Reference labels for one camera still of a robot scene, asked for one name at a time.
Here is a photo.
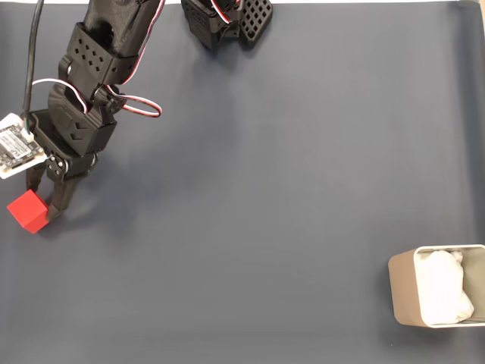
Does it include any dark blue table mat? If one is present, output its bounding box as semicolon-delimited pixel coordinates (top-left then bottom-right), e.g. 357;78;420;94
0;2;485;364

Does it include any beige metal box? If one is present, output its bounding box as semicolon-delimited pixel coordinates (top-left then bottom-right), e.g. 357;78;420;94
387;244;485;329

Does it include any white camera board with mount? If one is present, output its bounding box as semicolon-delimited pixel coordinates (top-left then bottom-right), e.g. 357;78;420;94
0;111;49;180

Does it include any red white servo cable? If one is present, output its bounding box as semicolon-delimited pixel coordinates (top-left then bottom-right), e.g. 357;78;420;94
31;77;92;115
206;0;244;24
94;0;167;120

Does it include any red cube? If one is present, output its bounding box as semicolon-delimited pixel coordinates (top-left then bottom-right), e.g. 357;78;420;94
6;189;50;235

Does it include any white crumpled tissue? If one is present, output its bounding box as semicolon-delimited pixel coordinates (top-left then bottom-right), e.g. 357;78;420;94
416;249;475;325

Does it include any black camera cable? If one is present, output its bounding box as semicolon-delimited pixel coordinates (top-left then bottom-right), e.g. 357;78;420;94
20;0;46;126

